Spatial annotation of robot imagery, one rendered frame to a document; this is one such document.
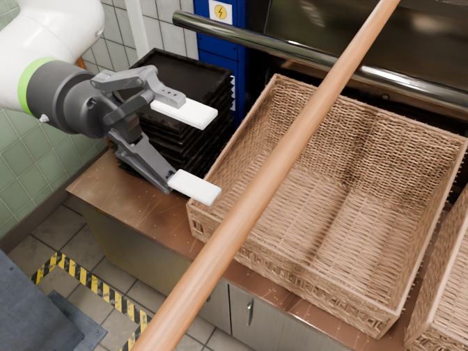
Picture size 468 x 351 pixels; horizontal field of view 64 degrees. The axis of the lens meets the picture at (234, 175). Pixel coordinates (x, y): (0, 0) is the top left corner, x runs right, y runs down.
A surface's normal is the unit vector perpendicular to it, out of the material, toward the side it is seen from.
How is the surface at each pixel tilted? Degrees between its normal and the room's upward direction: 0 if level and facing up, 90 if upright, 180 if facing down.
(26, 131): 90
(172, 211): 0
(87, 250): 0
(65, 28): 64
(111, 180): 0
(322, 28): 70
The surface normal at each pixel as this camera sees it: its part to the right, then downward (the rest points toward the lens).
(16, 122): 0.86, 0.38
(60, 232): -0.02, -0.65
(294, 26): -0.48, 0.40
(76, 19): 0.67, 0.22
